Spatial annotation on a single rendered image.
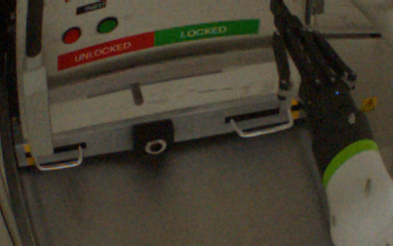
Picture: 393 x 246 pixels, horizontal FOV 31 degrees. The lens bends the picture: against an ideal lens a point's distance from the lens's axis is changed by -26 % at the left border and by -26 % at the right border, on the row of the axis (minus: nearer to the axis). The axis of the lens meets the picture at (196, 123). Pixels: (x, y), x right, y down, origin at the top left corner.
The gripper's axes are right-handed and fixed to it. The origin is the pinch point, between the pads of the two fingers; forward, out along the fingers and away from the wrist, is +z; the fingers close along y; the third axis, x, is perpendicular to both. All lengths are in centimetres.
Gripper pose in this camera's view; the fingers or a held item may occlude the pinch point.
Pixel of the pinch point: (284, 18)
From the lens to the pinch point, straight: 109.1
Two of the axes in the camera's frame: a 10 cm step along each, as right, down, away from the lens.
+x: 0.5, -6.6, -7.5
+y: 9.6, -1.7, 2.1
